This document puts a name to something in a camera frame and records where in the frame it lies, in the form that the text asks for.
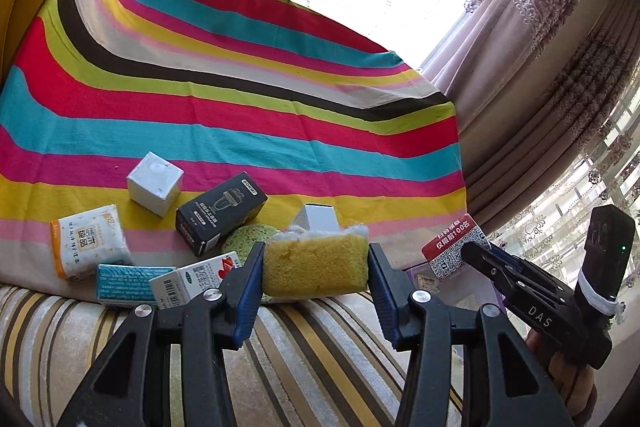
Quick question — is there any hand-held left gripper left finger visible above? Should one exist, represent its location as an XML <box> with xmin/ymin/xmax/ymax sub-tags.
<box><xmin>56</xmin><ymin>241</ymin><xmax>266</xmax><ymax>427</ymax></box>

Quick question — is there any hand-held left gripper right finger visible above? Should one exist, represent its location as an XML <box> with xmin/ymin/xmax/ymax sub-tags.
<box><xmin>367</xmin><ymin>243</ymin><xmax>576</xmax><ymax>427</ymax></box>

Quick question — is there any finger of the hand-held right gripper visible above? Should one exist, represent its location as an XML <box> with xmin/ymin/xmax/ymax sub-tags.
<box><xmin>487</xmin><ymin>243</ymin><xmax>577</xmax><ymax>309</ymax></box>
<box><xmin>460</xmin><ymin>241</ymin><xmax>613</xmax><ymax>370</ymax></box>

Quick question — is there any yellow sponge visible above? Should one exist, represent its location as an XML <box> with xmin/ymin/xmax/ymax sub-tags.
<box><xmin>262</xmin><ymin>223</ymin><xmax>371</xmax><ymax>299</ymax></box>

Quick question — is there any black box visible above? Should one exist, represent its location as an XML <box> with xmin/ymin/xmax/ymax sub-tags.
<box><xmin>175</xmin><ymin>171</ymin><xmax>268</xmax><ymax>257</ymax></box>

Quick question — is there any white cube box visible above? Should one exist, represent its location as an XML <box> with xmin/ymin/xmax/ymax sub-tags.
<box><xmin>126</xmin><ymin>151</ymin><xmax>185</xmax><ymax>218</ymax></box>

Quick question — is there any person's right hand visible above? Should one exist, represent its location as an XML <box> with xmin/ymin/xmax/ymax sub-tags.
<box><xmin>525</xmin><ymin>327</ymin><xmax>598</xmax><ymax>427</ymax></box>

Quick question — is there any green sponge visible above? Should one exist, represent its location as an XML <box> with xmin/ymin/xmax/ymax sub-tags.
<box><xmin>221</xmin><ymin>222</ymin><xmax>278</xmax><ymax>265</ymax></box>

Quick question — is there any white box with red mark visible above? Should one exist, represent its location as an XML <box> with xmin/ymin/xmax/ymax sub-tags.
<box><xmin>148</xmin><ymin>254</ymin><xmax>246</xmax><ymax>310</ymax></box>

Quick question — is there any striped plush cushion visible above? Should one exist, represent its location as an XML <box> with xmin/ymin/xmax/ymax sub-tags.
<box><xmin>0</xmin><ymin>282</ymin><xmax>466</xmax><ymax>427</ymax></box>

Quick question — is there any small white box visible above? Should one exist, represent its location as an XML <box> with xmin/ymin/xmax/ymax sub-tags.
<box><xmin>291</xmin><ymin>203</ymin><xmax>341</xmax><ymax>233</ymax></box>

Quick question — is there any teal box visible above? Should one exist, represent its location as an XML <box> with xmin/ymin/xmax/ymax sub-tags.
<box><xmin>95</xmin><ymin>263</ymin><xmax>178</xmax><ymax>306</ymax></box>

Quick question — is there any white orange tissue packet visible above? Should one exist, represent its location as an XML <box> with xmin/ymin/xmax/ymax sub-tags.
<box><xmin>49</xmin><ymin>203</ymin><xmax>133</xmax><ymax>280</ymax></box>

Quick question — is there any rainbow striped cloth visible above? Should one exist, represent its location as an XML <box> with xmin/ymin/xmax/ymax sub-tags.
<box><xmin>0</xmin><ymin>0</ymin><xmax>468</xmax><ymax>295</ymax></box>

